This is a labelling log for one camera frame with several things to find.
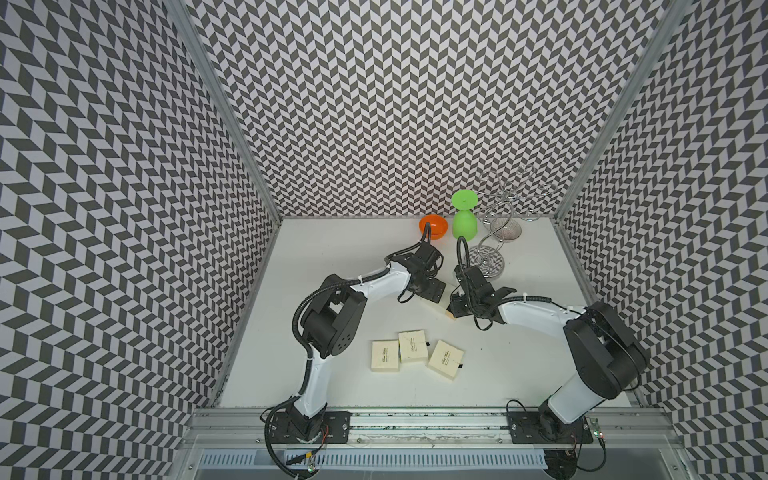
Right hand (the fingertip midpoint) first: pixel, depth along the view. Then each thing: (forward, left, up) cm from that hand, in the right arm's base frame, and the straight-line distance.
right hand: (456, 306), depth 93 cm
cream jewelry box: (-16, +22, +2) cm, 27 cm away
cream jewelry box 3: (-17, +5, +2) cm, 18 cm away
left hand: (+5, +9, +1) cm, 10 cm away
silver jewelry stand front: (+16, -13, +19) cm, 28 cm away
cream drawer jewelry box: (0, +5, -2) cm, 6 cm away
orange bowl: (+33, +3, +2) cm, 33 cm away
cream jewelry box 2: (-13, +14, +2) cm, 19 cm away
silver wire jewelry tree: (+17, -12, +32) cm, 39 cm away
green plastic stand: (+17, -2, +21) cm, 27 cm away
